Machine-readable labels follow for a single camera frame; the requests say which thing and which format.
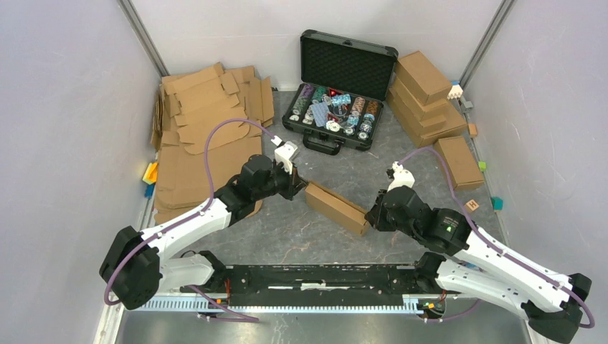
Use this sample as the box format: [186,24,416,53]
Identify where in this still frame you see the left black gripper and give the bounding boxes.
[253,158,308,201]

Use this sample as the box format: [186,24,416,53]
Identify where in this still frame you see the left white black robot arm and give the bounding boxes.
[99,155,308,310]

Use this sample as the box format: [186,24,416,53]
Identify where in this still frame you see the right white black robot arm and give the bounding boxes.
[365,186,592,343]

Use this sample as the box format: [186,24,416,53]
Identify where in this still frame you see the single folded cardboard box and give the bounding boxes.
[433,136,485,191]

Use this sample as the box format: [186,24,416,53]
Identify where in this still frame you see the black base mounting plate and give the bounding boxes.
[198,264,443,307]

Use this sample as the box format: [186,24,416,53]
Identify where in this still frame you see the wooden letter H block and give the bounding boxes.
[465,199,480,214]

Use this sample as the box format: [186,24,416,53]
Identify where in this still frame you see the black poker chip case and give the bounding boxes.
[282,29,399,156]

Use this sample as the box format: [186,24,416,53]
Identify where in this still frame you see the teal cube block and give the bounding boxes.
[490,196,504,211]

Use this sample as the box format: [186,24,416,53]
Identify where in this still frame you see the small wooden cube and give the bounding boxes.
[468,123,478,138]

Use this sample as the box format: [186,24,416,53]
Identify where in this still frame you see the stack of flat cardboard blanks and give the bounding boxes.
[151,62,275,224]

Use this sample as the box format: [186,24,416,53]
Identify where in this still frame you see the white blue toy brick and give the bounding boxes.
[447,81,464,100]

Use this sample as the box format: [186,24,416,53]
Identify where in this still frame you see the orange yellow toy block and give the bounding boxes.
[142,162,158,185]

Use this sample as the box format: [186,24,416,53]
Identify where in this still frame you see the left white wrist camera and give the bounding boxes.
[271,135,298,175]

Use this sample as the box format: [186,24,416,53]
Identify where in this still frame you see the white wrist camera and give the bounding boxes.
[386,161,415,191]
[271,135,298,175]

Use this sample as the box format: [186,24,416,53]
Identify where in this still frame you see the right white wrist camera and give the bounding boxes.
[386,161,415,191]

